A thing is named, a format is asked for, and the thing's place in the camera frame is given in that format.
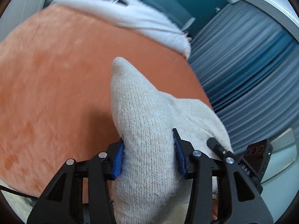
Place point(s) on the blue padded headboard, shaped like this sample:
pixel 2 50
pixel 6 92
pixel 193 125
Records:
pixel 168 2

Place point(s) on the white duvet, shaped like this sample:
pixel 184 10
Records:
pixel 140 18

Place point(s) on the grey sweater with black hearts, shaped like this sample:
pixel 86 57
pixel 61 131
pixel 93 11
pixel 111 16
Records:
pixel 144 121

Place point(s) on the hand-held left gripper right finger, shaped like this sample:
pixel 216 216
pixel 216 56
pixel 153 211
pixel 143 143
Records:
pixel 179 155

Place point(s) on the cream fluffy cloth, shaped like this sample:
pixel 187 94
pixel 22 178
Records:
pixel 12 205

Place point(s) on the orange plush blanket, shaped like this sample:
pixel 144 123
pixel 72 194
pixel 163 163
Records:
pixel 58 86

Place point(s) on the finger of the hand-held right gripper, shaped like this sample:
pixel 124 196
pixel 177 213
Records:
pixel 217 145

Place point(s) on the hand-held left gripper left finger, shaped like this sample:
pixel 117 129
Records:
pixel 118 159

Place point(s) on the blue-grey curtain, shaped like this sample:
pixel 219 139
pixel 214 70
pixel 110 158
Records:
pixel 245 63

